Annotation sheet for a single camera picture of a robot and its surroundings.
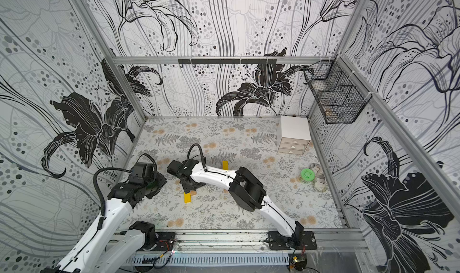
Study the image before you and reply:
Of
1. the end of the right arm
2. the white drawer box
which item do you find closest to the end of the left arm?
the end of the right arm

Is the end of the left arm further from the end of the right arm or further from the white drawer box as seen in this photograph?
the white drawer box

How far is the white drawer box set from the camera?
36.6 inches
